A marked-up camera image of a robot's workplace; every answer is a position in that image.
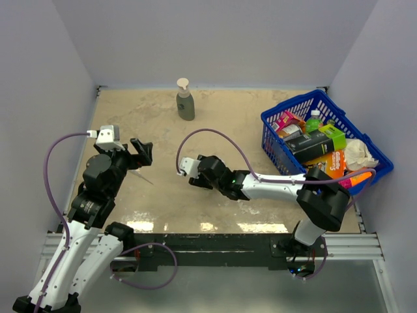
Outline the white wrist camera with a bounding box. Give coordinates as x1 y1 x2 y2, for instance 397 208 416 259
87 125 124 151
177 157 200 179

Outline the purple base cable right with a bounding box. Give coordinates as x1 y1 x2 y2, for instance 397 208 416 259
291 237 328 281

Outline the pink snack box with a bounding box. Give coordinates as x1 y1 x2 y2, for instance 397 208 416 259
272 111 305 132

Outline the crumpled beige cloth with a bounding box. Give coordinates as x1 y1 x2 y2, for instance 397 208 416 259
343 139 379 171

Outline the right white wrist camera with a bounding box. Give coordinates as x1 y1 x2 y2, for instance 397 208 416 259
177 157 200 179

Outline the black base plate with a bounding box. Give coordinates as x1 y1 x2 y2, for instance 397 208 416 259
121 233 327 271

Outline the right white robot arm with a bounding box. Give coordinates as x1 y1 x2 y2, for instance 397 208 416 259
179 155 351 256

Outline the orange snack bag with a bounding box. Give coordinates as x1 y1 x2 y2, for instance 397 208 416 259
334 168 372 189

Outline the green drink bottle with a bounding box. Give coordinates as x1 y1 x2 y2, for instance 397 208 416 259
306 110 323 134

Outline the orange razor package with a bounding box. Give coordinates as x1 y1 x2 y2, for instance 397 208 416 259
304 150 346 179

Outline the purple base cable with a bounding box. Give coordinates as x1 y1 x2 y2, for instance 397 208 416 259
291 237 328 281
109 242 179 290

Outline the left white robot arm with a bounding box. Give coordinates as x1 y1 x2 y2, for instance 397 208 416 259
12 138 153 312

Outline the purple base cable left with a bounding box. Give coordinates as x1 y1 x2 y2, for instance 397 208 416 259
109 242 179 290

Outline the black and green box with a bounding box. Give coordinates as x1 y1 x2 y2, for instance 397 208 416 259
285 125 347 164

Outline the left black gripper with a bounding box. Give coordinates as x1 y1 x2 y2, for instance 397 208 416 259
94 137 152 197

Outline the blue plastic basket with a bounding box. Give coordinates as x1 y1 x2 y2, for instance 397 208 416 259
261 89 394 185

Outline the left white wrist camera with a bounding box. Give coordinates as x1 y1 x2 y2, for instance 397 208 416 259
87 125 124 151

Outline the grey soap dispenser bottle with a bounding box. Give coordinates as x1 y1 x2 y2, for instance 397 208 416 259
176 78 195 121

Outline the brown label can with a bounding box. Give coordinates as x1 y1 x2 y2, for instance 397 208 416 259
278 124 303 142

